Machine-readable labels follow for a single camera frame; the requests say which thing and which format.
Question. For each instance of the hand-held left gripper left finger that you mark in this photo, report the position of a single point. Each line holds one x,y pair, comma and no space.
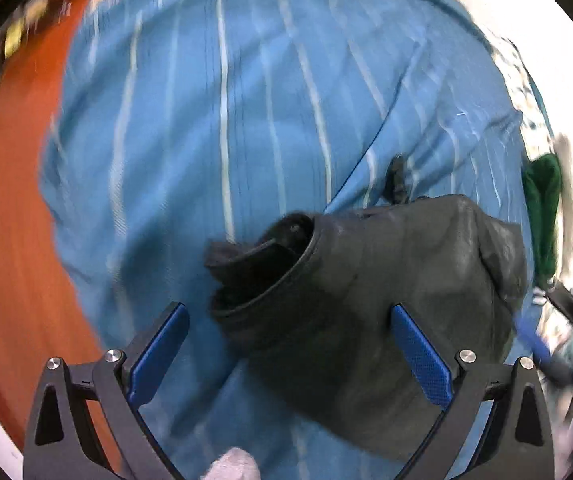
159,347

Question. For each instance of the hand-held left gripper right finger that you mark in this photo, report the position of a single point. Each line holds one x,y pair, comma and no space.
419,352

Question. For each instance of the black leather jacket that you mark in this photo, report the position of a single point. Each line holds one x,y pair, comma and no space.
391,305

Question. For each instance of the dark green garment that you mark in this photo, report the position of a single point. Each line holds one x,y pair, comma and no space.
542,210

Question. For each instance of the blue striped bed sheet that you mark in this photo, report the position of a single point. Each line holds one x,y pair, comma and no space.
206,135

